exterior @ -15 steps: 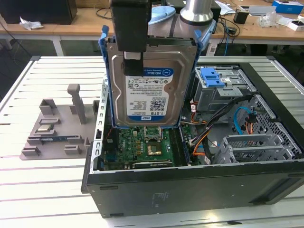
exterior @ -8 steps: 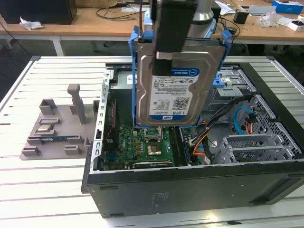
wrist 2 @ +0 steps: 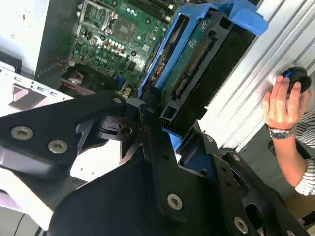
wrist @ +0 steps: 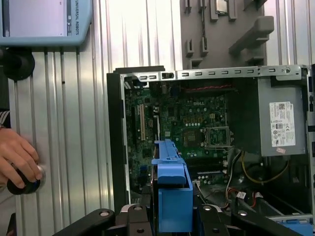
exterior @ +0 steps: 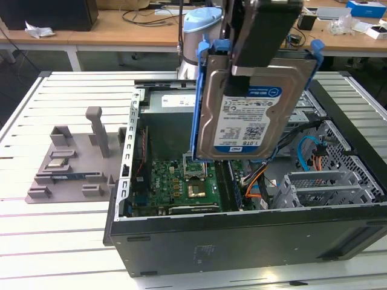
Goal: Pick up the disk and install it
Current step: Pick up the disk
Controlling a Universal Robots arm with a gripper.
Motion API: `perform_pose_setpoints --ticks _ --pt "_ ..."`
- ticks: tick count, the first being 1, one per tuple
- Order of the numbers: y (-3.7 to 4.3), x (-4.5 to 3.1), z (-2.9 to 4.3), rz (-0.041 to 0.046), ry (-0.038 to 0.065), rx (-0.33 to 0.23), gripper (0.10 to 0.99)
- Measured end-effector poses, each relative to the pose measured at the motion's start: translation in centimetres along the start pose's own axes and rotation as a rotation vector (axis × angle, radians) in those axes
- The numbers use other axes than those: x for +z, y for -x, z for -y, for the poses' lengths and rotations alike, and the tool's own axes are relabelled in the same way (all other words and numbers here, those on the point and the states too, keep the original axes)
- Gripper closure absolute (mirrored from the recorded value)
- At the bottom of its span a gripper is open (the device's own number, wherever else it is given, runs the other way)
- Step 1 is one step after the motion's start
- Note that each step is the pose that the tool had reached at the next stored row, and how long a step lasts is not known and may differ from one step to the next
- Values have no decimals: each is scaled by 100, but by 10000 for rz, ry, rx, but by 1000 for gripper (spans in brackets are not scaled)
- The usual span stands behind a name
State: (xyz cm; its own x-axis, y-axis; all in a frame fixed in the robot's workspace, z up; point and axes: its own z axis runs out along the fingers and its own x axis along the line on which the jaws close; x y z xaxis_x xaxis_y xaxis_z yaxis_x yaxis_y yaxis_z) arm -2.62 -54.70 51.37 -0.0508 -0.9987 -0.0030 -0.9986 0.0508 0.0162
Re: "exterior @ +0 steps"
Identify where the installed RAM stick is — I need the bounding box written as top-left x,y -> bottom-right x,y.
228,159 -> 244,211

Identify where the blue RAM stick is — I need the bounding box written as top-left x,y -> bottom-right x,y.
51,172 -> 102,181

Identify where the crumpled white paper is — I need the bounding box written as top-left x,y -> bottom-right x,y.
25,20 -> 57,39

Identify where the small black box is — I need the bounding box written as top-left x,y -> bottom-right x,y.
298,13 -> 318,31

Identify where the clear plastic bag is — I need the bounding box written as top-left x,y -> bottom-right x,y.
328,14 -> 360,36

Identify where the CPU socket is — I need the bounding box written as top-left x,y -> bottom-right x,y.
182,152 -> 208,181

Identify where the wooden desk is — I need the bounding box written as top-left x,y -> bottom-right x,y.
0,0 -> 387,58

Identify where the black graphics card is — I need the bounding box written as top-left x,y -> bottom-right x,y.
167,204 -> 221,216

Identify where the black sleeved cable bundle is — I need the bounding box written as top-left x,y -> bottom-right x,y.
241,120 -> 324,188

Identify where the metal disk bay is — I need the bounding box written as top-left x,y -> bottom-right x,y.
276,170 -> 379,209

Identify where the large black box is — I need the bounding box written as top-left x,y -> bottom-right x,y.
0,0 -> 99,33

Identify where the green motherboard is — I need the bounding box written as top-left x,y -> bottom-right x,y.
132,156 -> 246,212

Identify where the brown cardboard sheet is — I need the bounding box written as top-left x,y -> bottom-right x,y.
98,0 -> 151,10

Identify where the blue SATA wire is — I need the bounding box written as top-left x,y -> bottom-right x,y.
298,135 -> 324,173

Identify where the black PC case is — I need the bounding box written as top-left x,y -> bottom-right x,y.
102,71 -> 387,279

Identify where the black RAM slot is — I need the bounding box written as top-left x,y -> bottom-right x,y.
213,159 -> 227,212
221,159 -> 236,212

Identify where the orange red power wire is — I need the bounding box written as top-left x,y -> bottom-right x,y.
313,137 -> 330,175

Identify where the grey parts rack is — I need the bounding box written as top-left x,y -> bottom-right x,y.
24,106 -> 128,205

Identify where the metal socket cover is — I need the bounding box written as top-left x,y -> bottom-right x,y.
183,153 -> 207,180

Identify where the blue cardboard box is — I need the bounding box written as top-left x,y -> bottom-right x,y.
346,0 -> 387,18

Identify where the grey flat device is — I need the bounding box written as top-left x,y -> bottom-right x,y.
317,6 -> 353,21

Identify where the hard disk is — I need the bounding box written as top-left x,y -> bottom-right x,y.
190,37 -> 326,163

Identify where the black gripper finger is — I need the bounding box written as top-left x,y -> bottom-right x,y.
222,0 -> 242,57
225,0 -> 304,97

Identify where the grey power supply unit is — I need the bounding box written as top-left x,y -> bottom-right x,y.
138,90 -> 198,160

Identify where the white phone box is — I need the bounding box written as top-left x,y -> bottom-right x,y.
365,25 -> 387,40

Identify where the grey metal drive cage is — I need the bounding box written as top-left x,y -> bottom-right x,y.
284,89 -> 329,143

